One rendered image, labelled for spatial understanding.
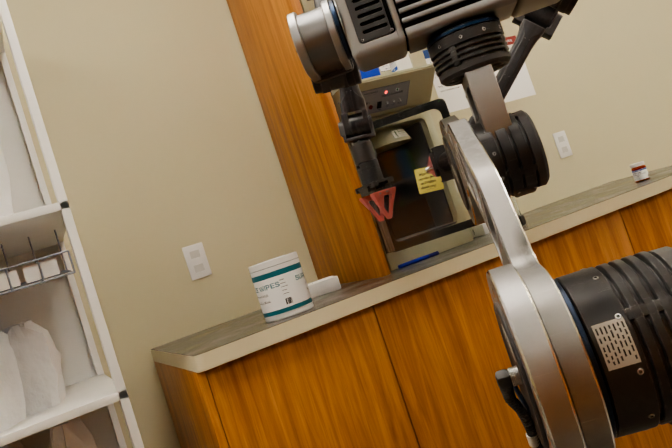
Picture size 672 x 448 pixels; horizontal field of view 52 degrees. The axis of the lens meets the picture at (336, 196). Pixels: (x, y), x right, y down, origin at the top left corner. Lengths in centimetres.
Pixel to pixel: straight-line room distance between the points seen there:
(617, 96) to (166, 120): 206
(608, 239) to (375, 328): 83
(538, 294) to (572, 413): 12
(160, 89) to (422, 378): 131
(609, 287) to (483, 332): 119
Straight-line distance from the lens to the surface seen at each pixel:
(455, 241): 223
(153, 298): 232
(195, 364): 162
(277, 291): 172
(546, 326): 72
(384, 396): 179
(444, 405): 188
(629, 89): 353
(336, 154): 203
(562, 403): 71
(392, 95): 216
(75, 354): 229
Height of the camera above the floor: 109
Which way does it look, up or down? 3 degrees up
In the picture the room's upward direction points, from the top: 18 degrees counter-clockwise
